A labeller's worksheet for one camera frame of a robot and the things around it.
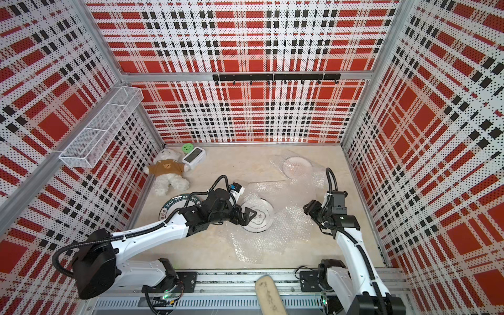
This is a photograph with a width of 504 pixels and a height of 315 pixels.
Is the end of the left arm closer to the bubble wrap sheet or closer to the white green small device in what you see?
the bubble wrap sheet

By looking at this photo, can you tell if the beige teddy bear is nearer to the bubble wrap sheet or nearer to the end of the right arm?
the bubble wrap sheet

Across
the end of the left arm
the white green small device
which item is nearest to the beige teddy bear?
the white green small device

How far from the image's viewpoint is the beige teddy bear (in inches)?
38.0

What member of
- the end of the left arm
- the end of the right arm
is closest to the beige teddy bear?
the end of the left arm

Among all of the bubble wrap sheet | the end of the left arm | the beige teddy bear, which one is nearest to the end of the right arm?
the bubble wrap sheet

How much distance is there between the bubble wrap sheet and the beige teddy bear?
39 centimetres

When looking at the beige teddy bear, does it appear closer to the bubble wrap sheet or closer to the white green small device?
the white green small device

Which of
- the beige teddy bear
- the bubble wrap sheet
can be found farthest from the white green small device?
the bubble wrap sheet

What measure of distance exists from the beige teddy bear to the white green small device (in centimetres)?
2

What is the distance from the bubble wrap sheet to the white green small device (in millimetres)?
481

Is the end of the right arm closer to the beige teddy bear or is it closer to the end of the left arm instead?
the end of the left arm

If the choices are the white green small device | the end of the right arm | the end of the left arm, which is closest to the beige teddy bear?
the white green small device

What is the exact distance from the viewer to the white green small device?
3.61 feet

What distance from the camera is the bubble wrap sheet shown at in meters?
0.78
